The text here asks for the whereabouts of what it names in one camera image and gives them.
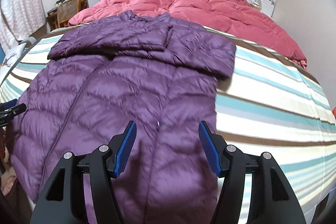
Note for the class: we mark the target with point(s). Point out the patterned side curtain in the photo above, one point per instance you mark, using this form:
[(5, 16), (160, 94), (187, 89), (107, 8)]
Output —
[(19, 20)]

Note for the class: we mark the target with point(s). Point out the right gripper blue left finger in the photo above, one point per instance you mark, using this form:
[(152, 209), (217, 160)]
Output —
[(127, 139)]

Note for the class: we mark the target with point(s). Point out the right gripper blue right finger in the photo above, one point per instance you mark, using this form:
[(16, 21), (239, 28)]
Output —
[(209, 148)]

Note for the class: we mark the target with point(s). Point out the white deer print pillow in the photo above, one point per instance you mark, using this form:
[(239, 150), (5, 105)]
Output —
[(10, 59)]

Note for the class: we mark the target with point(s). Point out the striped bed sheet mattress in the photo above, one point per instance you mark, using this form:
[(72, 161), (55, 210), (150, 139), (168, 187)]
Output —
[(266, 105)]

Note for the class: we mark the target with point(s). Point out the pink red comforter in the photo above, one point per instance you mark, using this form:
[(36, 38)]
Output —
[(235, 17)]

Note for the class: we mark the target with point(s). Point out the purple quilted down jacket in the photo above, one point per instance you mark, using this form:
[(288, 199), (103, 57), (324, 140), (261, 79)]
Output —
[(160, 72)]

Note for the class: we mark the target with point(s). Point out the wooden wicker chair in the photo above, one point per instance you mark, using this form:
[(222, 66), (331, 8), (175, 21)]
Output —
[(66, 11)]

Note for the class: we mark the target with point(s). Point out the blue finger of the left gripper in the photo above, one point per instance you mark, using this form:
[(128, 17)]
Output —
[(7, 105)]

